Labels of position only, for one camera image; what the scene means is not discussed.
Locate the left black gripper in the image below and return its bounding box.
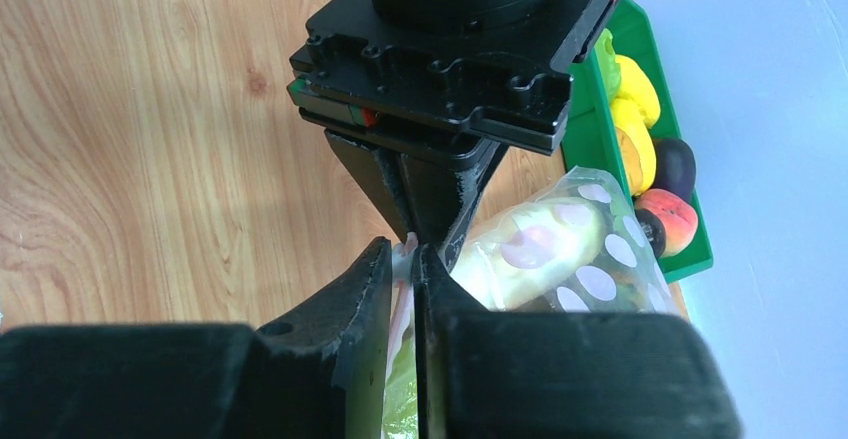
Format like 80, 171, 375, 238
288, 0, 620, 270

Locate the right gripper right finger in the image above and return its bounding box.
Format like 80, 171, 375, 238
411, 246, 742, 438

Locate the green fake pear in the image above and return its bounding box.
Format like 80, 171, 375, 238
382, 343, 419, 439

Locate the red yellow fake peach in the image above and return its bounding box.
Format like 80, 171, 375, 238
634, 189, 699, 258

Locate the dark fake passion fruit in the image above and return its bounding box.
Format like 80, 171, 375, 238
635, 209, 667, 258

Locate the green plastic tray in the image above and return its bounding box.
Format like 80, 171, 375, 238
563, 0, 713, 283

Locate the clear dotted zip bag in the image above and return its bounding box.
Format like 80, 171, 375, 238
380, 166, 680, 439

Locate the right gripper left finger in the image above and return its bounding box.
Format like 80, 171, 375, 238
1, 238, 392, 438

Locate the dark purple fake eggplant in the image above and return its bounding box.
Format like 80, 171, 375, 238
653, 137, 697, 203

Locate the yellow fake potato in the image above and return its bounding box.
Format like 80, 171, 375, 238
610, 99, 657, 196

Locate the yellow fake mango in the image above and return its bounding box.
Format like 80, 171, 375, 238
615, 54, 662, 129

